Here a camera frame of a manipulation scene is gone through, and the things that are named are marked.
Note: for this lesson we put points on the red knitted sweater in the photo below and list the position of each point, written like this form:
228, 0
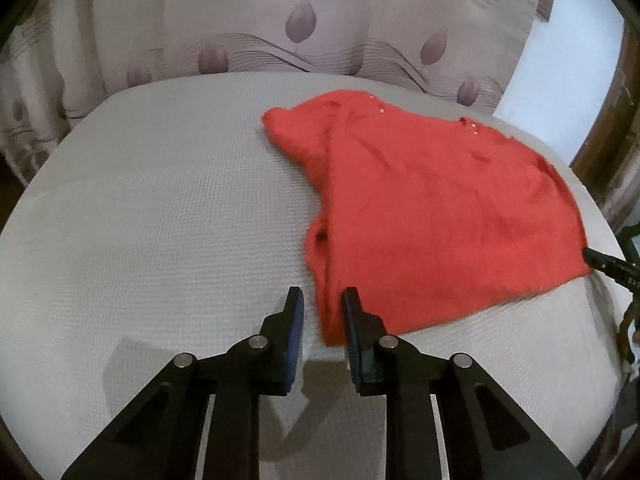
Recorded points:
430, 210

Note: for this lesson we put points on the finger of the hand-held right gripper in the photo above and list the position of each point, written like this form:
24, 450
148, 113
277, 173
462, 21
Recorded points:
612, 265

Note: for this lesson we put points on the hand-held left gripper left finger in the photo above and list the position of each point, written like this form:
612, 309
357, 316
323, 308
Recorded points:
295, 320

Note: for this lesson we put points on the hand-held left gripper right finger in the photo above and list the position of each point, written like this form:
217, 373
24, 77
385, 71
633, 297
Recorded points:
352, 330

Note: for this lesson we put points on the brown wooden door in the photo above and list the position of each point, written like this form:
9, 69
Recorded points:
607, 110

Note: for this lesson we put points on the beige curtain with leaf print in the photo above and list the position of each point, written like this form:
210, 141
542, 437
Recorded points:
250, 15

